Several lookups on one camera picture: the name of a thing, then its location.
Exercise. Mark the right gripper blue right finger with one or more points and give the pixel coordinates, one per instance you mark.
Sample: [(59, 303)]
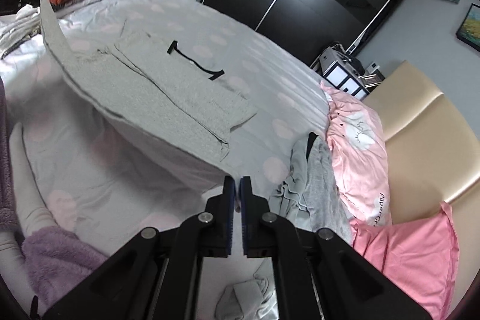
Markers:
[(254, 239)]

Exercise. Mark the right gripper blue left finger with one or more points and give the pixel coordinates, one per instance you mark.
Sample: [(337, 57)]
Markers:
[(220, 229)]

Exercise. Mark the light grey sweatshirt black collar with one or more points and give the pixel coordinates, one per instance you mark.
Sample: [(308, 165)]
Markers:
[(159, 102)]

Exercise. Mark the stack of white folded clothes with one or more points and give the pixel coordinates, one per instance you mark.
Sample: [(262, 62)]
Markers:
[(25, 24)]

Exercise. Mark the grey jacket with black trim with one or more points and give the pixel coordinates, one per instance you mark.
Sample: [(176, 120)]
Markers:
[(308, 196)]

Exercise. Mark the small grey cloth on floor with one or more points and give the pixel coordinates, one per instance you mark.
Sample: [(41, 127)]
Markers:
[(251, 299)]

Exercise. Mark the grey pink-dotted bed sheet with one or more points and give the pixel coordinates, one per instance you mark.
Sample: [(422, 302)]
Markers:
[(99, 186)]

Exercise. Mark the light pink cloud pillow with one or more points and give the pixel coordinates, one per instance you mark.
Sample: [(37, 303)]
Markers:
[(359, 158)]

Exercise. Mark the dark pink embroidered pillow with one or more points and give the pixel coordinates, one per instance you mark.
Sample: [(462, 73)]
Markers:
[(421, 257)]

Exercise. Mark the purple fleece robe sleeve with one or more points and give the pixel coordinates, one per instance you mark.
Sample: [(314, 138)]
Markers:
[(55, 260)]

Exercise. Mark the white black bedside cabinet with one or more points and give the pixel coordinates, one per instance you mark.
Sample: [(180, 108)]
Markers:
[(338, 69)]

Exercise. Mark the white trouser leg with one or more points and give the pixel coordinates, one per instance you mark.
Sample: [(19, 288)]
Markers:
[(31, 212)]

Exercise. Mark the cream padded headboard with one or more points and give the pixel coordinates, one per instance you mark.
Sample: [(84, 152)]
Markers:
[(433, 157)]

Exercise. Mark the framed wall picture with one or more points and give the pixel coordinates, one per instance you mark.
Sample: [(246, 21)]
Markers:
[(469, 29)]

